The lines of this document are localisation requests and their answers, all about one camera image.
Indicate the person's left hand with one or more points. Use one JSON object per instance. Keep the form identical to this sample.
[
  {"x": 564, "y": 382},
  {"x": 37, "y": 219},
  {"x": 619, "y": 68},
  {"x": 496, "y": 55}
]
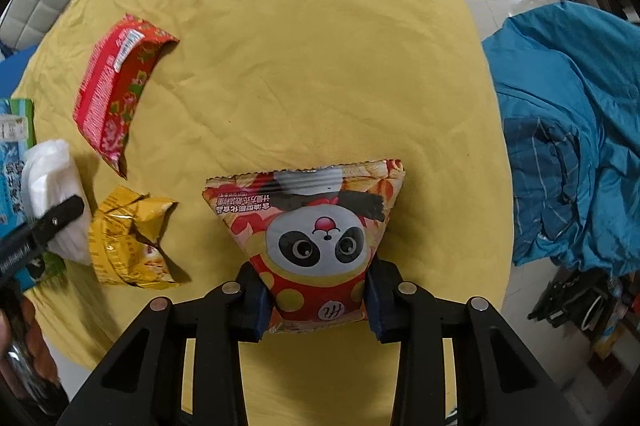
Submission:
[{"x": 25, "y": 351}]

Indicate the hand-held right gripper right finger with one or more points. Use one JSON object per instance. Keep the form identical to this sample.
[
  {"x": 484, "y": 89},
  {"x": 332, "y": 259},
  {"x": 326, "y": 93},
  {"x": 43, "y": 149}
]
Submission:
[{"x": 376, "y": 312}]

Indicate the yellow bed sheet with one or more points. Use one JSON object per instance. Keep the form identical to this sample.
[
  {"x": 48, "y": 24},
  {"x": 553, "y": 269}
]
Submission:
[{"x": 290, "y": 96}]

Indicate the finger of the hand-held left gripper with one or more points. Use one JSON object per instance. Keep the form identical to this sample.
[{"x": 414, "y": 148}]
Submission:
[{"x": 55, "y": 217}]

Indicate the folded black cart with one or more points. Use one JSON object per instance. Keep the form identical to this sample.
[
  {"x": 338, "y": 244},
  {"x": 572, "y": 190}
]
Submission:
[{"x": 580, "y": 301}]

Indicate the blue green snack package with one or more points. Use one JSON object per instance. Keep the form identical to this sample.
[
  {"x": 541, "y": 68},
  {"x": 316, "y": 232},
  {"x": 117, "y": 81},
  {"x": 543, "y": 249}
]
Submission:
[{"x": 15, "y": 186}]

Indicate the blue quilt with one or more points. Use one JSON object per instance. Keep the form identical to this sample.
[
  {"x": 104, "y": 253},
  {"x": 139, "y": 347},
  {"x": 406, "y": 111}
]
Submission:
[{"x": 570, "y": 131}]

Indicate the panda print snack bag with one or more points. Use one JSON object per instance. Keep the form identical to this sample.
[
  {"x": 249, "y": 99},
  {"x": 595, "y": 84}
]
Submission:
[{"x": 317, "y": 241}]

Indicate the yellow snack bag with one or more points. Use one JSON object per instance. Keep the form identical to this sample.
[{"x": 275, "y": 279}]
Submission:
[{"x": 127, "y": 246}]

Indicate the white tissue pack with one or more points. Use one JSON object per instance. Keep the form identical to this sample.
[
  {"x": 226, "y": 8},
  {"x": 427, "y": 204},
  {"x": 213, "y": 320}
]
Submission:
[{"x": 52, "y": 201}]

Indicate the red floral snack bag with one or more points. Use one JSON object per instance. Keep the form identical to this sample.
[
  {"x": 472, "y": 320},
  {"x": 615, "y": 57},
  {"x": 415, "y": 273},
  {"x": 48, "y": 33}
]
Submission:
[{"x": 116, "y": 94}]

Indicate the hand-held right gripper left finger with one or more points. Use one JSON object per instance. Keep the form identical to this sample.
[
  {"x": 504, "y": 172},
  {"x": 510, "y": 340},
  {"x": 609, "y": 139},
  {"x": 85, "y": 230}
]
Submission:
[{"x": 260, "y": 311}]

